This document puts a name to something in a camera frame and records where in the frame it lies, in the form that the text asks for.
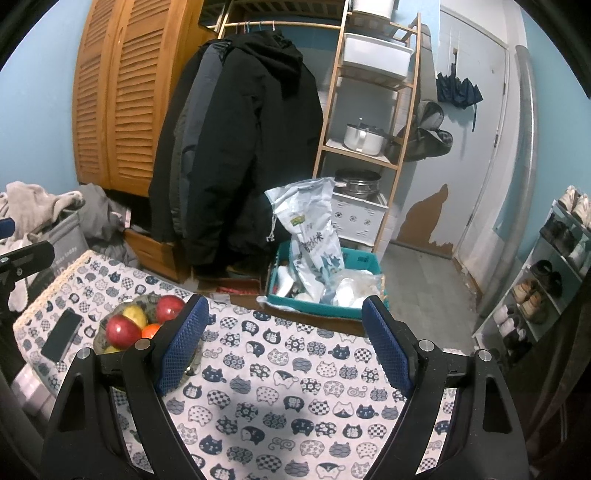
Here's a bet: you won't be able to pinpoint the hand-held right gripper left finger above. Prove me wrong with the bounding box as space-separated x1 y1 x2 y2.
41 294 211 480

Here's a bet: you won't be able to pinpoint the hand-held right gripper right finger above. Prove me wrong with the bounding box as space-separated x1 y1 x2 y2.
361 295 532 480

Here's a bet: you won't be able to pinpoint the red apple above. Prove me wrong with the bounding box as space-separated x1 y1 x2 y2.
156 295 186 323
106 316 141 352

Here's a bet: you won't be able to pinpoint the green glass bowl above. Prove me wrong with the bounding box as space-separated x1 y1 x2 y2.
93 295 204 377

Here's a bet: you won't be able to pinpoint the grey laundry bag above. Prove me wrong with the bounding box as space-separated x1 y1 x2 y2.
28 210 90 301

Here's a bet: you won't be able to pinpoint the clear plastic bag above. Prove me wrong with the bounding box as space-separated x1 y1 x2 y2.
323 270 384 308

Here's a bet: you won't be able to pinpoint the teal plastic crate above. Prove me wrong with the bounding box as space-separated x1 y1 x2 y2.
267 240 391 319

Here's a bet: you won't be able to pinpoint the black smartphone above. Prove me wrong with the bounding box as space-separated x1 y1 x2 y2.
41 308 85 363

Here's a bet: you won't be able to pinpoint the grey clothes pile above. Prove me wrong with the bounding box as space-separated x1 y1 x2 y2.
78 184 134 268

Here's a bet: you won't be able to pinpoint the flat cardboard box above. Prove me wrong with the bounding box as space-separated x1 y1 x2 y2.
231 295 365 330

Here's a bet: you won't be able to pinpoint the wooden drawer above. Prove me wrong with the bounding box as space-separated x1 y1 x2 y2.
124 228 185 283

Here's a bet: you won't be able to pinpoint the cat print tablecloth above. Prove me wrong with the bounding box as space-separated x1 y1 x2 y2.
13 249 467 480

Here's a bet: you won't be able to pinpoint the white plastic basket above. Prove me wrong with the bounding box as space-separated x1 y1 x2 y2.
330 191 389 247

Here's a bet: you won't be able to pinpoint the white rice bag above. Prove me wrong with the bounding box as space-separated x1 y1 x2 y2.
264 178 345 303

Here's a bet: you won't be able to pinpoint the steel pot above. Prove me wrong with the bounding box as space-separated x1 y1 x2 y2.
333 168 383 197

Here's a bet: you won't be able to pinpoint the grey shoe rack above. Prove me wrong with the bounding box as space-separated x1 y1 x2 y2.
473 198 591 365

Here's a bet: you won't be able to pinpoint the wooden louvered wardrobe doors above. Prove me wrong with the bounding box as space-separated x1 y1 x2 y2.
71 0 218 197

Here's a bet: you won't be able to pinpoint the black hooded jacket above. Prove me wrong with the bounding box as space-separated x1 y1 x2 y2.
148 30 324 278

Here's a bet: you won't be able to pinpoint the pale blue door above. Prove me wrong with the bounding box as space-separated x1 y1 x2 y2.
397 4 511 273

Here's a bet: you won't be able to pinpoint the dark grey jacket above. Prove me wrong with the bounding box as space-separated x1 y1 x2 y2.
171 39 222 241

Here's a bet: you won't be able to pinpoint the white cooking pot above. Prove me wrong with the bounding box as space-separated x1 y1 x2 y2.
343 121 398 155

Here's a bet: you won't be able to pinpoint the olive hanging bag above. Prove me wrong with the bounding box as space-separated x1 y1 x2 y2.
385 102 454 162

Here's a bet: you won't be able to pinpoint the wooden shelf rack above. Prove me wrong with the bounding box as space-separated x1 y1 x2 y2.
311 0 423 264

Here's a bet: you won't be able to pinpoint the dark blue umbrella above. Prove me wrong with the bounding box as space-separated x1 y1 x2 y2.
436 62 483 132

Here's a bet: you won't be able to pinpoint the white storage bin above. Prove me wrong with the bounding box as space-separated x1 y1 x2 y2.
344 32 414 79

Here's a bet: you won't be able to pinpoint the wooden slatted shelf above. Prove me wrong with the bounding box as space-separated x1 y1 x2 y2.
198 0 352 24

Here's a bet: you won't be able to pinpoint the grey duct pipe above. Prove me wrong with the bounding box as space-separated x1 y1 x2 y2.
478 45 539 317

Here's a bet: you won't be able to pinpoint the wooden clothes rail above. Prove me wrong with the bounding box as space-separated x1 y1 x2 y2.
217 18 345 35

